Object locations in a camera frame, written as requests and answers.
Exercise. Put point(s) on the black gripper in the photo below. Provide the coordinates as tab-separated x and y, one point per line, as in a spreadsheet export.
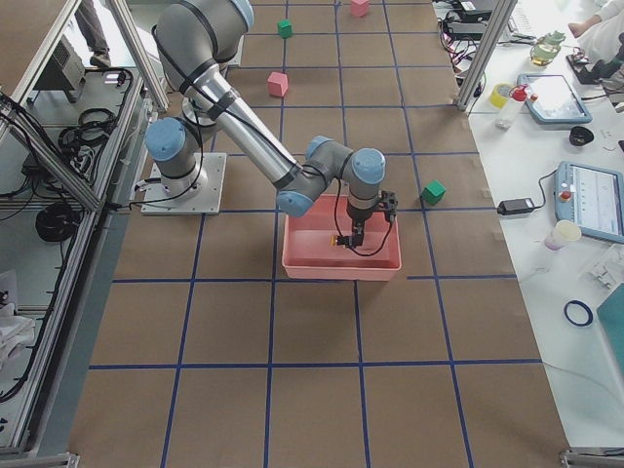
358	214

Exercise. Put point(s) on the yellow push button switch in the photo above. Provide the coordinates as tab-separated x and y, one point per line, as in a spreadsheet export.
341	241

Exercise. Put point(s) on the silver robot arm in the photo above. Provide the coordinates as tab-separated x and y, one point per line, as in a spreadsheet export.
194	40

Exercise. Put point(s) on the pink plastic bin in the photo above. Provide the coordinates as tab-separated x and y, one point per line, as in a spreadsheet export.
309	253

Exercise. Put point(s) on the green foam cube near bin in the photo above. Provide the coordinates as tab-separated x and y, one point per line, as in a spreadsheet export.
433	192

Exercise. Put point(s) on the black power adapter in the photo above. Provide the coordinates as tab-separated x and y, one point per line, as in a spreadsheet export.
519	206

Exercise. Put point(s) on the pink foam cube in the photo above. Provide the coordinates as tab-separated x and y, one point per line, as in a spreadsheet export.
359	8
277	84

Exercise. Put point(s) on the yellow tape roll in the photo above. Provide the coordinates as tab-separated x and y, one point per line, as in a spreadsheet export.
500	95

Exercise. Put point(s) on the white paper cup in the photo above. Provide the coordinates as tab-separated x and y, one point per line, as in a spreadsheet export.
563	233

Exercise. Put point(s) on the clear spray bottle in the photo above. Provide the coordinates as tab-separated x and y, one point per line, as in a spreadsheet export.
512	108

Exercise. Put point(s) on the pink foam cube far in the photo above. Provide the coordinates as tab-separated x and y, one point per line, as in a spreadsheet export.
359	8

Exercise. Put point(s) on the teach pendant tablet far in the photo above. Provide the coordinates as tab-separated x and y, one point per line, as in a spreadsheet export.
557	102

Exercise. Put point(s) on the teach pendant tablet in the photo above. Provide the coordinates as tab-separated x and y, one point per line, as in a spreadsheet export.
592	198
557	102

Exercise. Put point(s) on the teach pendant tablet near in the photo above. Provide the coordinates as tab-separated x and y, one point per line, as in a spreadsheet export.
592	198

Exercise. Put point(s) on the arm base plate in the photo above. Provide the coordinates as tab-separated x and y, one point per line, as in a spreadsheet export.
195	194

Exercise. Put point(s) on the aluminium frame post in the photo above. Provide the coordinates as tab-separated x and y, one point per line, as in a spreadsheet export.
501	13

